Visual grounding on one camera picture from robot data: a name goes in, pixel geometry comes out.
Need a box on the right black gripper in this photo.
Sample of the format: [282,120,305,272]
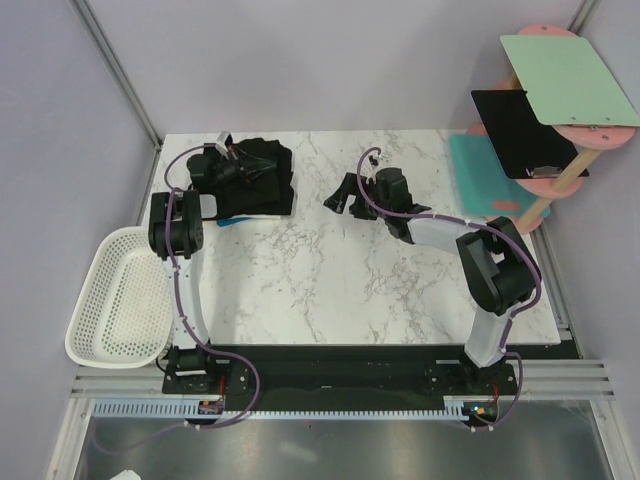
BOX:
[324,172,391,221]

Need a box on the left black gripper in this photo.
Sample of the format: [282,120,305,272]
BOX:
[211,147,277,191]

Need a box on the black printed t shirt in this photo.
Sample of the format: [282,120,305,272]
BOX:
[188,137,294,208]

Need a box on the black t shirt stack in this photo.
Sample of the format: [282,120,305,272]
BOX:
[194,171,295,221]

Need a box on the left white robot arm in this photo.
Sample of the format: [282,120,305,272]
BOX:
[148,144,294,352]

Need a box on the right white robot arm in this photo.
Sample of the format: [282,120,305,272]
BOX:
[324,168,541,394]

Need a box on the teal mat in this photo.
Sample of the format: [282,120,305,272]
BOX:
[448,134,537,217]

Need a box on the black clipboard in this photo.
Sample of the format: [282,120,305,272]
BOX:
[471,90,578,180]

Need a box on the white perforated laundry basket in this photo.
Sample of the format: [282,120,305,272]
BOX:
[65,226,173,370]

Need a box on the pink wooden shelf stand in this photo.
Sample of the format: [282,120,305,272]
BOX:
[470,24,639,233]

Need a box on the green clipboard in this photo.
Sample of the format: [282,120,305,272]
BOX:
[500,35,639,127]

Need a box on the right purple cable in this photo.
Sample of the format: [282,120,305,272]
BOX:
[358,146,544,434]

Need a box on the purple cable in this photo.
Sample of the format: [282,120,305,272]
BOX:
[358,146,544,434]
[92,143,261,454]

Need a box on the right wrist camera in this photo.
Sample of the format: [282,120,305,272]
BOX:
[374,167,431,214]

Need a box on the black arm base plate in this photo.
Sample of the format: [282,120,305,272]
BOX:
[160,342,519,401]

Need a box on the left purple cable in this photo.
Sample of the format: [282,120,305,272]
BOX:
[92,143,261,454]

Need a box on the aluminium frame rail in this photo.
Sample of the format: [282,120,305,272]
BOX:
[69,0,163,151]

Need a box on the light blue cable duct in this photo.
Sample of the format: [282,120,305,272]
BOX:
[91,398,480,421]

